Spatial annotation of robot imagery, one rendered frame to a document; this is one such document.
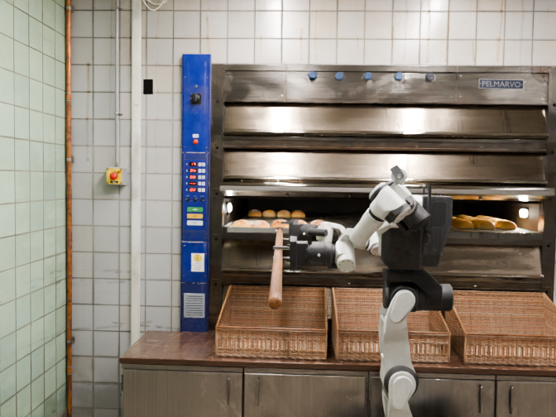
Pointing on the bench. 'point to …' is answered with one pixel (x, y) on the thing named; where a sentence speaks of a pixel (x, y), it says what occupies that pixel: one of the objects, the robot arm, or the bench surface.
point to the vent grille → (194, 305)
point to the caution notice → (197, 261)
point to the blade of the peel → (255, 229)
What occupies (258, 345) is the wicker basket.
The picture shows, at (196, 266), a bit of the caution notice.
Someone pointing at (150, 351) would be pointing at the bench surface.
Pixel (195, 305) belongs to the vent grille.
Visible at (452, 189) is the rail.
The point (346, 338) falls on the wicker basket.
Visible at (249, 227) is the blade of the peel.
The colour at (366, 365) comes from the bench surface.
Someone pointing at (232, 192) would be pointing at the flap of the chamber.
